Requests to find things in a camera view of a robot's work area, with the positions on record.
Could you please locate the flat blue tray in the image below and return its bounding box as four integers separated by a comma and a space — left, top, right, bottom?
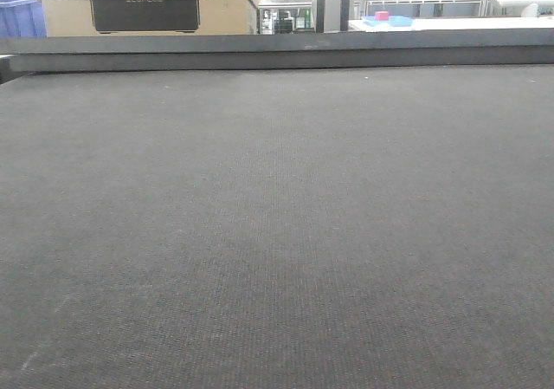
362, 16, 414, 28

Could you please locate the black vertical post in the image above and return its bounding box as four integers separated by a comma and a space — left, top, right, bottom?
315, 0, 325, 34

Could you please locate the large cardboard box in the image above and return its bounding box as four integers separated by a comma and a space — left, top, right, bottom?
42, 0, 258, 37

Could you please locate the small red block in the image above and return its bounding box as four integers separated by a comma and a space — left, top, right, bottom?
375, 10, 390, 21

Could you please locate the dark grey conveyor belt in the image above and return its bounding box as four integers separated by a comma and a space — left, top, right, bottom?
1, 66, 553, 388

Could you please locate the grey conveyor side rail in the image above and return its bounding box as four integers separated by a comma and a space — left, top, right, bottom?
1, 28, 553, 74

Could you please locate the blue bin far left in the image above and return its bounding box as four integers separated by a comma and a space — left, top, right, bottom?
0, 0, 47, 37

